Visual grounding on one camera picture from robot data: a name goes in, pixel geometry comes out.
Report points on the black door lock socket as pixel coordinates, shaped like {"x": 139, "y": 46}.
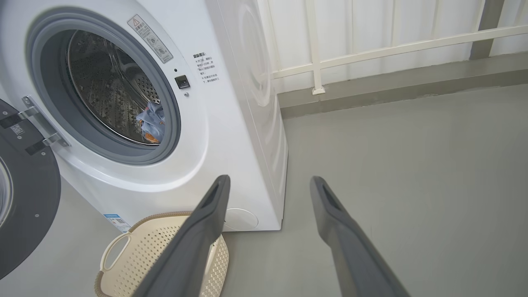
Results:
{"x": 182, "y": 81}

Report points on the white metal railing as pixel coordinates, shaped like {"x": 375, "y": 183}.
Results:
{"x": 315, "y": 62}

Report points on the blue printed garment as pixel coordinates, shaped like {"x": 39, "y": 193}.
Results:
{"x": 152, "y": 121}

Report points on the cream perforated laundry basket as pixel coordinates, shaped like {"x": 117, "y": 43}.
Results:
{"x": 136, "y": 255}

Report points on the grey warning sticker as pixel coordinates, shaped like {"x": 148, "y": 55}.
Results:
{"x": 150, "y": 39}

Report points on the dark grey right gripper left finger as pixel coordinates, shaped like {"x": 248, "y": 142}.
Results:
{"x": 194, "y": 247}

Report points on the metal door hinge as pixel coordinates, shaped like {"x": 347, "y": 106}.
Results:
{"x": 41, "y": 119}

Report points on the small white code sticker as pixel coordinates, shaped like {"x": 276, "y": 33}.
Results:
{"x": 17, "y": 129}

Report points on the white front-load washing machine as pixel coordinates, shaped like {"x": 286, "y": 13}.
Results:
{"x": 198, "y": 144}

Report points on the dark washing machine door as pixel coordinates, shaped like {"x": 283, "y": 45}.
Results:
{"x": 29, "y": 198}

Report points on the blue energy label sticker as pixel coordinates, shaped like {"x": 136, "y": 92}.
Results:
{"x": 117, "y": 222}

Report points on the steel washer drum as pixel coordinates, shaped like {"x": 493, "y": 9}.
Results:
{"x": 103, "y": 82}

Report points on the round white filter cover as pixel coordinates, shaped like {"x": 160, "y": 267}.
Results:
{"x": 243, "y": 218}

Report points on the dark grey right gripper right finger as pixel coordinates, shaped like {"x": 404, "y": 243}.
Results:
{"x": 354, "y": 264}

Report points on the black printed text label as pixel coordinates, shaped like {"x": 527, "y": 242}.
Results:
{"x": 205, "y": 68}

